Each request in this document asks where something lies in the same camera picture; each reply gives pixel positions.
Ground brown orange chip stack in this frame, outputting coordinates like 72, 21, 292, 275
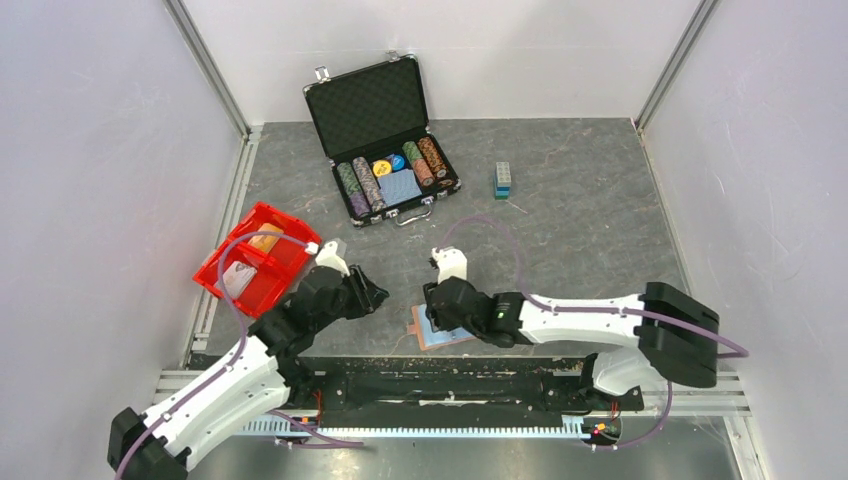
417, 137, 447, 179

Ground orange leather card holder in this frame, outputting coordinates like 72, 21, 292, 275
407, 304, 474, 351

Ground yellow dealer chip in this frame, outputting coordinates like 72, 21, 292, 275
371, 159, 393, 178

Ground red bin near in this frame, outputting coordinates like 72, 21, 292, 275
193, 242, 295, 318

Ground grey blue toy brick stack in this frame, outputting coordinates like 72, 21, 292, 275
493, 161, 512, 200

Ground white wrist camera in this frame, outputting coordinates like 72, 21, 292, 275
304, 238, 350, 277
430, 246, 468, 283

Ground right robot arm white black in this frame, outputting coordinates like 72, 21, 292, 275
423, 277, 720, 408

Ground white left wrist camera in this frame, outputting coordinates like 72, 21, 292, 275
304, 238, 350, 277

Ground white card in bin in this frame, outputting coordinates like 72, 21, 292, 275
215, 261, 258, 299

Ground green purple chip stack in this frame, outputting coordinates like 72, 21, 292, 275
336, 163, 371, 218

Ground green red chip stack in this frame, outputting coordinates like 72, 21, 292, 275
402, 141, 435, 187

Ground left aluminium frame post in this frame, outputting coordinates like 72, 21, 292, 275
163, 0, 251, 139

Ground aluminium frame post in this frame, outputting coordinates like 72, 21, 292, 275
163, 0, 251, 139
633, 0, 720, 135

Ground blue dealer chip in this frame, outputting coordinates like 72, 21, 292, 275
386, 154, 407, 172

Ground pink grey chip stack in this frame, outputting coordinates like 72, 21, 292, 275
352, 157, 387, 212

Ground aluminium slotted cable duct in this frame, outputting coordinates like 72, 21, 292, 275
235, 415, 591, 440

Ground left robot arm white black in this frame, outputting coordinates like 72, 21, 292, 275
107, 265, 389, 479

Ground black poker chip case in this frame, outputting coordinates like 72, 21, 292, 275
303, 51, 462, 228

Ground red bin far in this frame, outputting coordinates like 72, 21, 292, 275
227, 202, 322, 276

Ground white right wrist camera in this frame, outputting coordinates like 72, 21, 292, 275
430, 246, 468, 283

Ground red bin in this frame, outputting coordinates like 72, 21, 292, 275
193, 242, 295, 318
227, 202, 322, 276

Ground blue playing card deck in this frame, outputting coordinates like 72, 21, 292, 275
377, 169, 421, 206

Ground right aluminium frame post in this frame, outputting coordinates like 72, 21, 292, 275
633, 0, 720, 135

